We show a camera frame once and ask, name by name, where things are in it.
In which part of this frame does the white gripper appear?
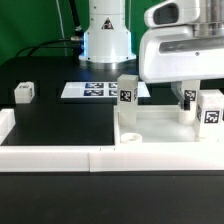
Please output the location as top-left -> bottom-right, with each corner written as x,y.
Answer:
139,0 -> 224,111

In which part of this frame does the white square table top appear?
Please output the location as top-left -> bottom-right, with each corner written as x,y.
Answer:
114,105 -> 224,145

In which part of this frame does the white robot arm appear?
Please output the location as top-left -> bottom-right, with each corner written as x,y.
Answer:
79,0 -> 224,88

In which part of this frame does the white U-shaped fence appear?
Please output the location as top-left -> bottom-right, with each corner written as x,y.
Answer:
0,109 -> 224,172

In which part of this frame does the white tag sheet with markers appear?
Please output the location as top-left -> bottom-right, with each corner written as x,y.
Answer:
61,81 -> 150,99

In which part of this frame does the black cable bundle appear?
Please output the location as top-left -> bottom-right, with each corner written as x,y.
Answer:
14,0 -> 84,58

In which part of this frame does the white thin cable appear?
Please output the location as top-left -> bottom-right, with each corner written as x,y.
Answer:
54,0 -> 69,58

